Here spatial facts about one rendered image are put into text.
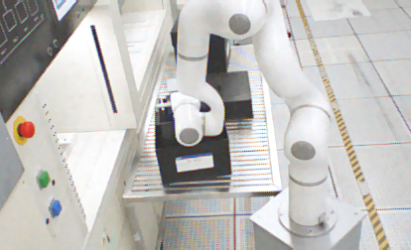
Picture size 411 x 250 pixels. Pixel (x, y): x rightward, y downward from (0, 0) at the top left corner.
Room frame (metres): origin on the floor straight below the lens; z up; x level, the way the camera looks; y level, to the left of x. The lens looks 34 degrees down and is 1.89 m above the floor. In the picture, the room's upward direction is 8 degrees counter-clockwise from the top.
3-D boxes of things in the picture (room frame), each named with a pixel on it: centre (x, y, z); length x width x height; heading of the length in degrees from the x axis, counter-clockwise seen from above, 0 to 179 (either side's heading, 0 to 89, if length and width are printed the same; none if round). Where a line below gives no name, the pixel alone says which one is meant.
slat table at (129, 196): (1.89, -0.04, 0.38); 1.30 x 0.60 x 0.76; 173
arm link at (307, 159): (1.04, -0.29, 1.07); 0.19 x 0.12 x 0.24; 157
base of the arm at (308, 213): (1.07, -0.30, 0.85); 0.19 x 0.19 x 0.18
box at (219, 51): (2.34, -0.06, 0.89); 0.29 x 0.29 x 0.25; 78
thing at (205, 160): (1.46, 0.05, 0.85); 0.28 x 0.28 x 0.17; 1
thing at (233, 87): (1.86, -0.10, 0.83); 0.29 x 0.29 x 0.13; 85
